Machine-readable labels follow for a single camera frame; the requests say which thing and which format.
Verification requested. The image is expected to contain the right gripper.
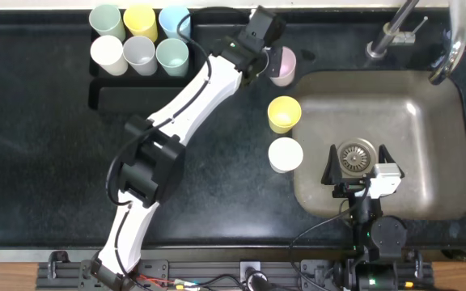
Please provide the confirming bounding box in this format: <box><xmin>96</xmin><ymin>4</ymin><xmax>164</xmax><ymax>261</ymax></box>
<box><xmin>320</xmin><ymin>144</ymin><xmax>405</xmax><ymax>199</ymax></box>

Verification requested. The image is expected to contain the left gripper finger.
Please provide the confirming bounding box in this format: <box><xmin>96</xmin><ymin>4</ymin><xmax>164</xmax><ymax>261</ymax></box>
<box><xmin>265</xmin><ymin>47</ymin><xmax>283</xmax><ymax>78</ymax></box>

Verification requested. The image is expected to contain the pink cup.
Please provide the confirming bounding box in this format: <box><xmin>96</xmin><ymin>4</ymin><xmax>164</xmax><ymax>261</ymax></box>
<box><xmin>267</xmin><ymin>46</ymin><xmax>298</xmax><ymax>87</ymax></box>

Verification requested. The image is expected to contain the yellow cup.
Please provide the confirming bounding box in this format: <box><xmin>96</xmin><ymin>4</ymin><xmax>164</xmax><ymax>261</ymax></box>
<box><xmin>267</xmin><ymin>95</ymin><xmax>303</xmax><ymax>135</ymax></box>
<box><xmin>122</xmin><ymin>4</ymin><xmax>159</xmax><ymax>43</ymax></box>

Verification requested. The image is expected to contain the white cup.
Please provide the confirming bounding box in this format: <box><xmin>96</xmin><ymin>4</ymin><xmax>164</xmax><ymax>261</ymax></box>
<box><xmin>90</xmin><ymin>35</ymin><xmax>129</xmax><ymax>77</ymax></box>
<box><xmin>268</xmin><ymin>137</ymin><xmax>304</xmax><ymax>174</ymax></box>

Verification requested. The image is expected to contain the steel sink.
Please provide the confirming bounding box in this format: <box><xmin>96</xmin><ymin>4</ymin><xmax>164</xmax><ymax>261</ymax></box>
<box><xmin>291</xmin><ymin>70</ymin><xmax>466</xmax><ymax>221</ymax></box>

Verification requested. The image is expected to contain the green cup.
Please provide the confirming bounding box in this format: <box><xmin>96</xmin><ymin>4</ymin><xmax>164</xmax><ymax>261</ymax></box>
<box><xmin>88</xmin><ymin>3</ymin><xmax>127</xmax><ymax>41</ymax></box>
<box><xmin>155</xmin><ymin>38</ymin><xmax>190</xmax><ymax>78</ymax></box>

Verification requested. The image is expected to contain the blue cup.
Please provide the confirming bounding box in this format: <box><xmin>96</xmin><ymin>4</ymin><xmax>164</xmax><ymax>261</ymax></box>
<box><xmin>158</xmin><ymin>5</ymin><xmax>192</xmax><ymax>44</ymax></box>

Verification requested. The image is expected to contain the grey cup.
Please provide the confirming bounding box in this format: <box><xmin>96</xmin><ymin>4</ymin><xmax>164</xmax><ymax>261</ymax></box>
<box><xmin>122</xmin><ymin>35</ymin><xmax>159</xmax><ymax>77</ymax></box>

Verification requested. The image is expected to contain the black tray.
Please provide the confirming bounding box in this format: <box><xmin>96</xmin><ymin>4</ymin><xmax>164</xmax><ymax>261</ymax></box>
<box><xmin>87</xmin><ymin>11</ymin><xmax>197</xmax><ymax>113</ymax></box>

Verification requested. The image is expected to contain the steel tap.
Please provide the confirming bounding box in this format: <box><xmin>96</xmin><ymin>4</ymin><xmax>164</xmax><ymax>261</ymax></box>
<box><xmin>365</xmin><ymin>0</ymin><xmax>466</xmax><ymax>86</ymax></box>

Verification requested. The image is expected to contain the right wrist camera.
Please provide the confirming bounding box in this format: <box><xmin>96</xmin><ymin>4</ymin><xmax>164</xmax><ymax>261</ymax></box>
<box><xmin>356</xmin><ymin>163</ymin><xmax>403</xmax><ymax>200</ymax></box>

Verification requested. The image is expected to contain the mounting rail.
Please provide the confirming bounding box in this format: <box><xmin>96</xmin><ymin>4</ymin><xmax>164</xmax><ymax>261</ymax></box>
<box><xmin>36</xmin><ymin>250</ymin><xmax>436</xmax><ymax>291</ymax></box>

